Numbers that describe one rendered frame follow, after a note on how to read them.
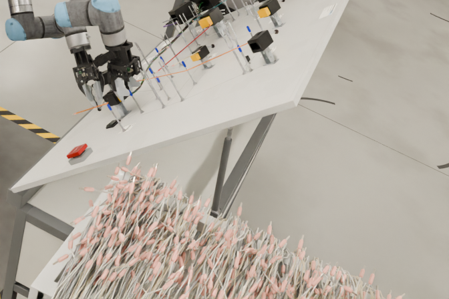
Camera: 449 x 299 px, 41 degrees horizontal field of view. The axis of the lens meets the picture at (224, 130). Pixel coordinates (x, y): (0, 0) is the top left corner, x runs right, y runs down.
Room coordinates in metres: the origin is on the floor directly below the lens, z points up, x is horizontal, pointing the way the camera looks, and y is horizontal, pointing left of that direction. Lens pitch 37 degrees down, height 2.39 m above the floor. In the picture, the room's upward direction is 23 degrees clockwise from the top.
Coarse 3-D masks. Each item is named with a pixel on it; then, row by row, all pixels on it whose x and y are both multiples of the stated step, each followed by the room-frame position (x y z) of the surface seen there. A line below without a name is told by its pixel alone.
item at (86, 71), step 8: (80, 48) 1.62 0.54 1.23; (88, 48) 1.66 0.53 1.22; (80, 56) 1.61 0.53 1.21; (80, 64) 1.62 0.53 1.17; (88, 64) 1.61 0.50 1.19; (80, 72) 1.59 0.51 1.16; (88, 72) 1.60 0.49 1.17; (96, 72) 1.62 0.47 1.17; (80, 80) 1.59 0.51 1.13; (88, 80) 1.59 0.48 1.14
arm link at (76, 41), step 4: (84, 32) 1.68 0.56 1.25; (68, 36) 1.65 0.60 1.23; (72, 36) 1.65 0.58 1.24; (76, 36) 1.65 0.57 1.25; (80, 36) 1.66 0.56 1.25; (84, 36) 1.67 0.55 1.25; (88, 36) 1.69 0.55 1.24; (68, 40) 1.65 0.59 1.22; (72, 40) 1.64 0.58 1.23; (76, 40) 1.64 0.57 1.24; (80, 40) 1.65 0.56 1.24; (84, 40) 1.66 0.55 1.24; (88, 40) 1.68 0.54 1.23; (68, 44) 1.64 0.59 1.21; (72, 44) 1.64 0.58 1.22; (76, 44) 1.64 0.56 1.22; (80, 44) 1.64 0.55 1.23; (84, 44) 1.65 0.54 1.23; (88, 44) 1.68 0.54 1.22; (68, 48) 1.65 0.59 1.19; (72, 48) 1.64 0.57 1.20; (76, 48) 1.64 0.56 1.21
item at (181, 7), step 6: (180, 6) 2.25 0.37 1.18; (186, 6) 2.25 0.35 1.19; (168, 12) 2.25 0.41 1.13; (174, 12) 2.21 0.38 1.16; (180, 12) 2.22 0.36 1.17; (186, 12) 2.24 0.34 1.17; (180, 18) 2.21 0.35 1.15; (186, 18) 2.23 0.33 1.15; (180, 24) 2.21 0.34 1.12; (186, 24) 2.26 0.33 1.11; (192, 30) 2.25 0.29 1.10
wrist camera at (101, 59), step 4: (108, 52) 1.53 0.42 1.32; (100, 56) 1.54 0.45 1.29; (104, 56) 1.53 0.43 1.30; (108, 56) 1.53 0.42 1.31; (112, 56) 1.52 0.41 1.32; (96, 60) 1.54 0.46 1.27; (100, 60) 1.54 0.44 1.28; (104, 60) 1.53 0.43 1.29; (108, 60) 1.53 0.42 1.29; (96, 64) 1.54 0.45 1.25; (100, 64) 1.54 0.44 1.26; (104, 64) 1.56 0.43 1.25
